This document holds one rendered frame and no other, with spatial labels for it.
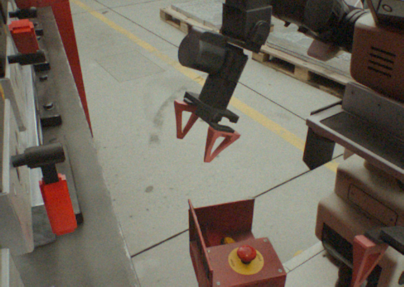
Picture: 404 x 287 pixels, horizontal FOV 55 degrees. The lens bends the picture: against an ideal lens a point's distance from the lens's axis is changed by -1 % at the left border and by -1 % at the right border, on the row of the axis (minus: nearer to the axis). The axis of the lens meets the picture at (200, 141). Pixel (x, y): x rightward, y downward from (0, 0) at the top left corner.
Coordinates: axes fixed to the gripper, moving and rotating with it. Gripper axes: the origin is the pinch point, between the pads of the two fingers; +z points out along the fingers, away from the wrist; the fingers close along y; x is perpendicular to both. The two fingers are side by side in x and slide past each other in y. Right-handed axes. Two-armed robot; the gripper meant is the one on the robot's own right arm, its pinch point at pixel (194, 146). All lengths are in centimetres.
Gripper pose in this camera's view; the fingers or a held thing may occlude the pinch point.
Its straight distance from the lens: 76.4
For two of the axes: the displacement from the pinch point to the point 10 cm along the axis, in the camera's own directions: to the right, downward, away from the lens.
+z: -3.8, 8.8, 2.8
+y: 5.6, 4.6, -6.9
